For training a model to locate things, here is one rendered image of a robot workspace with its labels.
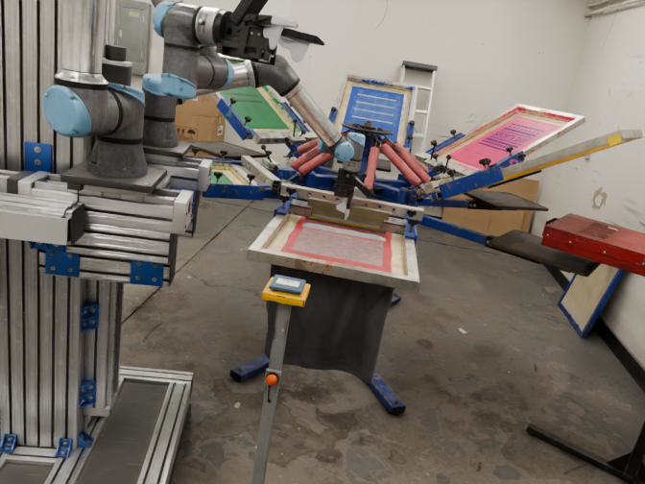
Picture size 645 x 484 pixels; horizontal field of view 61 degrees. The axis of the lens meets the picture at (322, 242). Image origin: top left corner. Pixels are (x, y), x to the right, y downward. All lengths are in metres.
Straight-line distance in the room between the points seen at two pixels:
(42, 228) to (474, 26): 5.59
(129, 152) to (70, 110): 0.21
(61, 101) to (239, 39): 0.46
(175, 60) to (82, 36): 0.25
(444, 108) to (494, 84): 0.58
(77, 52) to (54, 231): 0.43
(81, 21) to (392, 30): 5.28
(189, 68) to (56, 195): 0.54
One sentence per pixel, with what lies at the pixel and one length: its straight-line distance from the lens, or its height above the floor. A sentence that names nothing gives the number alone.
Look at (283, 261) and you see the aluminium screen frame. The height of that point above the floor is 0.97.
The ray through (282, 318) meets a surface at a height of 0.86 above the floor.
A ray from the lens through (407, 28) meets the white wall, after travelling 6.48.
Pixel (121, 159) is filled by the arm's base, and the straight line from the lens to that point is 1.53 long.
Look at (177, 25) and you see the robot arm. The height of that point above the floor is 1.65.
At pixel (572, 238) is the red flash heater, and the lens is 2.59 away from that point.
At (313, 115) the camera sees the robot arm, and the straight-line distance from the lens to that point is 2.11.
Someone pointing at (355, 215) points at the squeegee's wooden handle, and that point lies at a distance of 2.39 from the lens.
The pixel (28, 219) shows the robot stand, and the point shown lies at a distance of 1.51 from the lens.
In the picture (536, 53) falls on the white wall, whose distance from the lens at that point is 6.64.
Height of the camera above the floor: 1.63
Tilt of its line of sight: 18 degrees down
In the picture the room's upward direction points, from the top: 10 degrees clockwise
